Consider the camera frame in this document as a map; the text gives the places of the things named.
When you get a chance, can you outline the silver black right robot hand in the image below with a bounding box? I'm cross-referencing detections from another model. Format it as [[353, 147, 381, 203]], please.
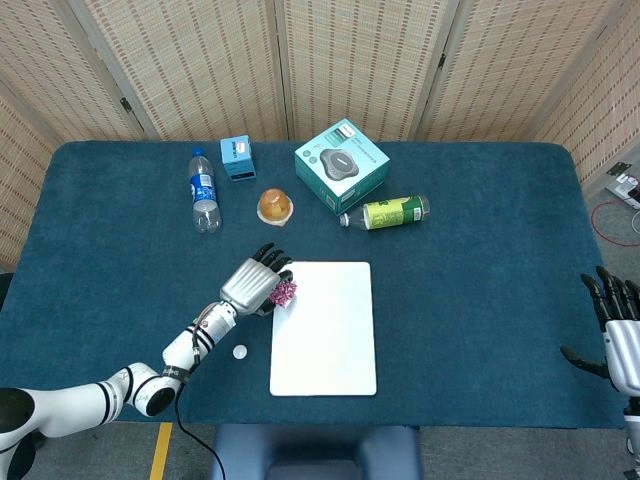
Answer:
[[559, 266, 640, 396]]

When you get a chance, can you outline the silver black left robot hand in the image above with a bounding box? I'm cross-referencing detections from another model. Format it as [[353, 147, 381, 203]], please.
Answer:
[[219, 242, 294, 318]]

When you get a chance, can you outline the white rectangular board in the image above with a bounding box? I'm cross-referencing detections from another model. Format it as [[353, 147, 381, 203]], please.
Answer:
[[269, 260, 378, 398]]

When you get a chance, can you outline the orange jelly cup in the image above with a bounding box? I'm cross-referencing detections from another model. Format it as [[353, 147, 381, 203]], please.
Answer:
[[256, 188, 295, 224]]

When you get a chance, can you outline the clear bottle blue label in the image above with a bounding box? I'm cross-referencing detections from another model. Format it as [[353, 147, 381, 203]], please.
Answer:
[[188, 146, 222, 235]]

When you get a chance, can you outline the small light blue box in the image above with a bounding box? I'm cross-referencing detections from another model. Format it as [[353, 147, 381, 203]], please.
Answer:
[[219, 135, 257, 183]]

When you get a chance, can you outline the teal product box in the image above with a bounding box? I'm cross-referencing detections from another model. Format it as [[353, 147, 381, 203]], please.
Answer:
[[293, 117, 391, 217]]

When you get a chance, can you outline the blue tablecloth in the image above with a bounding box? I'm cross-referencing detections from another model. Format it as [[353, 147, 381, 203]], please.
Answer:
[[0, 140, 626, 430]]

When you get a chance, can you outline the white power strip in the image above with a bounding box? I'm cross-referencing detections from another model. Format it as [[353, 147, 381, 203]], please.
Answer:
[[605, 162, 640, 209]]

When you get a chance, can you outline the clear bottle green yellow label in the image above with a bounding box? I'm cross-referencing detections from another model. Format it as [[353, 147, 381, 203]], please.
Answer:
[[339, 194, 431, 231]]

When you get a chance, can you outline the blue padded chair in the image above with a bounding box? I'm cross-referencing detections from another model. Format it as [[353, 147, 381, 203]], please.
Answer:
[[209, 424, 424, 480]]

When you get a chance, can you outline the yellow floor tape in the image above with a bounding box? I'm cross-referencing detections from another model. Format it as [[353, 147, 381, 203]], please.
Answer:
[[148, 422, 174, 480]]

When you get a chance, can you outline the woven bamboo folding screen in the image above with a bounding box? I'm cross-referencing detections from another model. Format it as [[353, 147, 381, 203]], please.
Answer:
[[0, 0, 640, 271]]

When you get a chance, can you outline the red cable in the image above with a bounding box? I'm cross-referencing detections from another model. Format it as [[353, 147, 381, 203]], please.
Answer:
[[590, 199, 631, 247]]

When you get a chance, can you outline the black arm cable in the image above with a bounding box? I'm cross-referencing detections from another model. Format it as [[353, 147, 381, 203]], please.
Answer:
[[172, 322, 224, 480]]

